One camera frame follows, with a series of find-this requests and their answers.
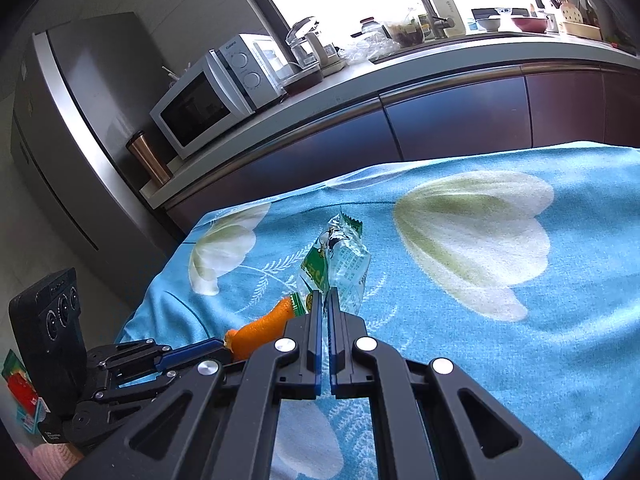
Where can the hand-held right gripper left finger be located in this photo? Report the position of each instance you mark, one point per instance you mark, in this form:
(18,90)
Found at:
(316,355)

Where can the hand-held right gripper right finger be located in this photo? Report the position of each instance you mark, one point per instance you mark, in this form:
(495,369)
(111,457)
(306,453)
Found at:
(334,355)

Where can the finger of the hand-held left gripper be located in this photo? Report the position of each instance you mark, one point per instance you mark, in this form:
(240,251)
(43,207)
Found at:
(135,387)
(195,352)

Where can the orange peel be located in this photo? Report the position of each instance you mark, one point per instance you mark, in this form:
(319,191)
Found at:
(260,332)

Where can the green clear snack wrapper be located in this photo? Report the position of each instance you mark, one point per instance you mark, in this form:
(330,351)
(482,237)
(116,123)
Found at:
(345,265)

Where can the person's left forearm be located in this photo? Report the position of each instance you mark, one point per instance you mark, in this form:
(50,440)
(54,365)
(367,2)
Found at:
(50,462)

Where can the red green package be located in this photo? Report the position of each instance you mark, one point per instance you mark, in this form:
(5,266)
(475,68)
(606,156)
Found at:
(20,390)

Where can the blue floral tablecloth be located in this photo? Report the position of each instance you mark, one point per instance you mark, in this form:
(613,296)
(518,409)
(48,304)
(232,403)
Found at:
(450,310)

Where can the copper tumbler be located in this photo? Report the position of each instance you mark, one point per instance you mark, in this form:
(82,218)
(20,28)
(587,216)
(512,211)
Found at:
(147,160)

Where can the grey refrigerator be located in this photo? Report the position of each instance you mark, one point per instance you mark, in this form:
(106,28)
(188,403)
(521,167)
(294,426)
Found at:
(75,135)

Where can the white microwave oven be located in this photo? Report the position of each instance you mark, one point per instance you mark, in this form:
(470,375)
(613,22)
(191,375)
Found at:
(200,105)

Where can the kitchen counter with cabinets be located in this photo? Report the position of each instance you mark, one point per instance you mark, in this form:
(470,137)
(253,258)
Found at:
(450,115)

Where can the dark lidded bowl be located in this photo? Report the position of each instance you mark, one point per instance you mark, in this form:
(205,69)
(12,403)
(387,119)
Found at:
(302,81)

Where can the small white ornament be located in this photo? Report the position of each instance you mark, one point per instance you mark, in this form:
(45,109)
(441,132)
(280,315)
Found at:
(175,74)

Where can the crumpled transparent bag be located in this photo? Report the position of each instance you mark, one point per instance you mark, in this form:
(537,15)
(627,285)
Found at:
(367,50)

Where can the glass electric kettle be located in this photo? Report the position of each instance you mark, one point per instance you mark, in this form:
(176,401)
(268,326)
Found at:
(305,45)

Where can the food container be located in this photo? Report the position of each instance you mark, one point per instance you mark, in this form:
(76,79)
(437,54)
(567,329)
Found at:
(405,32)

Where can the glass jar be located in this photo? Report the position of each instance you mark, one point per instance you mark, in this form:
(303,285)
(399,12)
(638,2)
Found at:
(369,26)

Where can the kitchen sink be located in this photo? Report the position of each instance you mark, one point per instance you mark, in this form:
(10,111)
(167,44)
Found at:
(450,44)

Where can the white soap bottle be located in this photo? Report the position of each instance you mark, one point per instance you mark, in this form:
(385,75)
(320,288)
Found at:
(447,12)

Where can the small white bowl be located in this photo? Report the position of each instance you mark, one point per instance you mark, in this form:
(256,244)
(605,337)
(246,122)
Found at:
(487,23)

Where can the small glass bowl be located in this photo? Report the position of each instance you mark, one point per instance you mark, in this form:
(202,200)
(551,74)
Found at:
(502,11)

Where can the red bowl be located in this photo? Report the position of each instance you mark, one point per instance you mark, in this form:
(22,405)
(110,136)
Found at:
(529,24)

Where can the white mug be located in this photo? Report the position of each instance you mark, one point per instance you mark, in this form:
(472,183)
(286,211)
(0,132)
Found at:
(552,22)

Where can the cream box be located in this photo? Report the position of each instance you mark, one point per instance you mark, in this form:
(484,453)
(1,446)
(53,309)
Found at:
(582,31)

